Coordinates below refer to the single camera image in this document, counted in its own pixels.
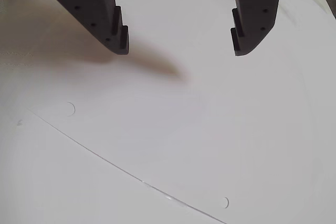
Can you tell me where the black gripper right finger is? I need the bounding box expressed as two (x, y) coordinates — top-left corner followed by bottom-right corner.
(230, 0), (284, 57)

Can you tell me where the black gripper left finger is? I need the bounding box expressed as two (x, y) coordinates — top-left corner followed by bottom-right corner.
(26, 0), (130, 56)

